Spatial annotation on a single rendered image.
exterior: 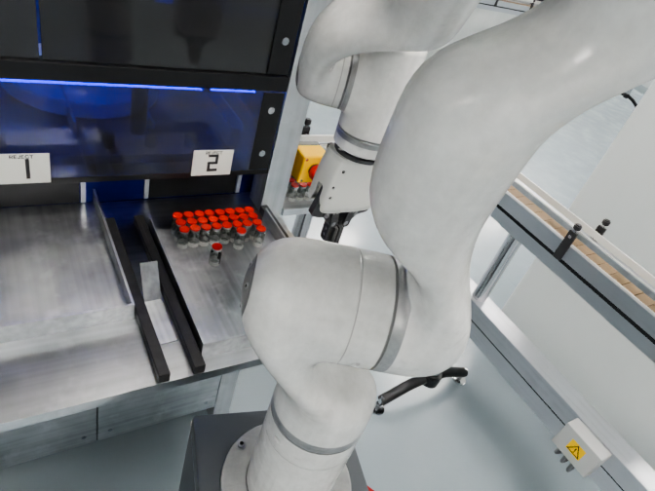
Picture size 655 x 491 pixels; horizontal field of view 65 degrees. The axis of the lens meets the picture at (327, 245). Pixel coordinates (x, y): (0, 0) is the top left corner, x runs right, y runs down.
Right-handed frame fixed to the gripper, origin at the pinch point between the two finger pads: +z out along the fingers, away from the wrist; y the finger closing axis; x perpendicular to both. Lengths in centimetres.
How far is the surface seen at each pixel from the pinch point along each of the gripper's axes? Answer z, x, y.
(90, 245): 22.1, -28.8, 31.4
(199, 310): 22.1, -7.9, 16.9
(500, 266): 39, -18, -87
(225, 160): 7.7, -34.7, 4.2
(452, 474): 110, 12, -79
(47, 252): 22, -28, 39
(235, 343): 20.4, 2.3, 14.2
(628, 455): 55, 41, -89
